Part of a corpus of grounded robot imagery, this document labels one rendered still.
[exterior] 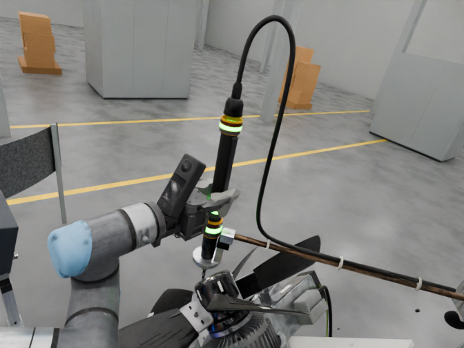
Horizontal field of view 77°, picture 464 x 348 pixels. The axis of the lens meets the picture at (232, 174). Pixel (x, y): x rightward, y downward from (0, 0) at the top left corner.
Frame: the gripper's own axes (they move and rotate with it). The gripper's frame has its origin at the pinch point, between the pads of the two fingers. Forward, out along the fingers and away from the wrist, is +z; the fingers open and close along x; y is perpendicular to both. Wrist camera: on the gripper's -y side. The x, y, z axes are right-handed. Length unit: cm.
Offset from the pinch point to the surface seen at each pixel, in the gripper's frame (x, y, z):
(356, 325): 24, 161, 156
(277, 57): -364, 21, 497
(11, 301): -52, 63, -38
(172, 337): 1.8, 41.7, -12.2
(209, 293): -0.9, 37.4, 1.7
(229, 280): 0.2, 35.6, 8.3
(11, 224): -59, 38, -33
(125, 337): -6.5, 43.4, -20.9
